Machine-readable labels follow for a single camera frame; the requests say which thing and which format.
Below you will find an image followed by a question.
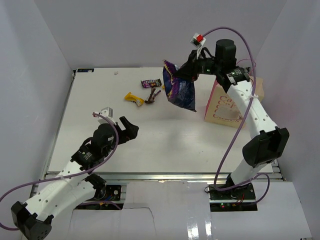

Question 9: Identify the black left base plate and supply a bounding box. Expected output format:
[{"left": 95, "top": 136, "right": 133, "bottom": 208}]
[{"left": 93, "top": 185, "right": 122, "bottom": 201}]

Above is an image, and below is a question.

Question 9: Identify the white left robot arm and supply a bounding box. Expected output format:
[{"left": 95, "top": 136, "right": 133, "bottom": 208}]
[{"left": 11, "top": 113, "right": 139, "bottom": 240}]

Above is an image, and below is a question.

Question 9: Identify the yellow candy bar left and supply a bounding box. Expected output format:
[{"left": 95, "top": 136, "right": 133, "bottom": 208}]
[{"left": 124, "top": 92, "right": 145, "bottom": 107}]

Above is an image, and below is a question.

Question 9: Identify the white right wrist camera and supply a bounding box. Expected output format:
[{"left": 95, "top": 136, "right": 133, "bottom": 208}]
[{"left": 190, "top": 33, "right": 206, "bottom": 58}]

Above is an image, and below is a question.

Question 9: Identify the brown candy wrapper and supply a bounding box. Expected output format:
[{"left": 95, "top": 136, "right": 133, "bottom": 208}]
[{"left": 144, "top": 88, "right": 161, "bottom": 105}]

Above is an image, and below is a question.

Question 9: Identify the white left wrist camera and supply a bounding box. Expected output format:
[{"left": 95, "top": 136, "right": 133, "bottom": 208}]
[{"left": 92, "top": 107, "right": 116, "bottom": 125}]

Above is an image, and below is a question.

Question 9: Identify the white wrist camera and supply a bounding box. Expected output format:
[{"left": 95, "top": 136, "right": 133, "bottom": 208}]
[
  {"left": 92, "top": 107, "right": 116, "bottom": 125},
  {"left": 190, "top": 33, "right": 206, "bottom": 58}
]

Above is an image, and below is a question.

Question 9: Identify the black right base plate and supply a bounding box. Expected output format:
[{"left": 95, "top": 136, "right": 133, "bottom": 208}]
[{"left": 204, "top": 183, "right": 256, "bottom": 202}]

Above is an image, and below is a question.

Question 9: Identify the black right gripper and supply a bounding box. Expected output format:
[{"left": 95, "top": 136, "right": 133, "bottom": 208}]
[{"left": 174, "top": 49, "right": 223, "bottom": 81}]

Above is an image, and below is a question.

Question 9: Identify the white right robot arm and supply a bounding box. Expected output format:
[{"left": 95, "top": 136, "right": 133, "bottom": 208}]
[{"left": 175, "top": 34, "right": 290, "bottom": 200}]

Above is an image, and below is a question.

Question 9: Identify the large blue snack bag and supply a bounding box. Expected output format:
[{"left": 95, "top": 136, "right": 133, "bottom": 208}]
[{"left": 162, "top": 60, "right": 197, "bottom": 112}]

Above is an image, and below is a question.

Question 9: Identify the beige paper cakes bag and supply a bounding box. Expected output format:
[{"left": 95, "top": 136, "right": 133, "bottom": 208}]
[{"left": 203, "top": 77, "right": 265, "bottom": 130}]

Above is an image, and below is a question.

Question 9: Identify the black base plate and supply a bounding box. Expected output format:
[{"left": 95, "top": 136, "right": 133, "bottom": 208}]
[
  {"left": 93, "top": 185, "right": 122, "bottom": 201},
  {"left": 204, "top": 183, "right": 256, "bottom": 202}
]

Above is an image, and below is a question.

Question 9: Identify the purple candy bag small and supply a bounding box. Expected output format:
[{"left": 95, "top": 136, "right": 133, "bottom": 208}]
[{"left": 140, "top": 78, "right": 162, "bottom": 89}]

